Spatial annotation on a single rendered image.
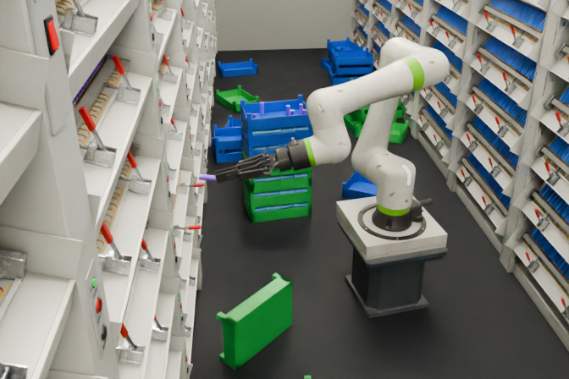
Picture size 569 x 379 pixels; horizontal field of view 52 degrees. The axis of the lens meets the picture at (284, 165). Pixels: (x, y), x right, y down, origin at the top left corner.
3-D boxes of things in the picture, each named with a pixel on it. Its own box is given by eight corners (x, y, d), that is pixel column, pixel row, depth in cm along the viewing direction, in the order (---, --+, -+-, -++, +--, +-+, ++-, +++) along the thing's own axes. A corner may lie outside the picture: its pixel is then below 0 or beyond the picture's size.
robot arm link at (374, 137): (366, 167, 235) (404, 35, 217) (392, 184, 223) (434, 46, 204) (340, 167, 228) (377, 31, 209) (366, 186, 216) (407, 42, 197)
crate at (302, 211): (301, 195, 307) (301, 182, 303) (311, 215, 289) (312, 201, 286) (244, 202, 301) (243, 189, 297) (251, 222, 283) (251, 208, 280)
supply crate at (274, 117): (301, 109, 286) (301, 94, 282) (312, 125, 268) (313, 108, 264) (240, 115, 280) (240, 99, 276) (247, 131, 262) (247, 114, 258)
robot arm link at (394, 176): (391, 191, 228) (395, 147, 219) (418, 211, 216) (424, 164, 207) (364, 200, 222) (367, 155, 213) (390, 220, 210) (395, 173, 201)
